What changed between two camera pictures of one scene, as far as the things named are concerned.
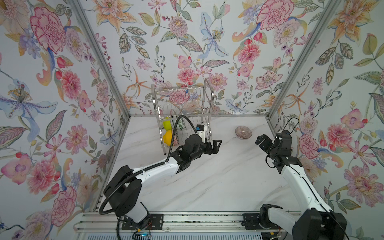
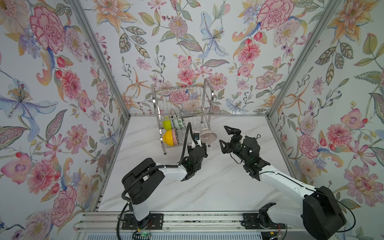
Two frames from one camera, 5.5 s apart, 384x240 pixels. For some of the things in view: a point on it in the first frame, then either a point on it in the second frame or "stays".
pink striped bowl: (243, 132) → (207, 136)
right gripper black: (268, 141) → (238, 139)
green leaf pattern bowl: (182, 124) stays
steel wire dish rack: (181, 110) stays
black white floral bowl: (176, 140) stays
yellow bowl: (167, 137) stays
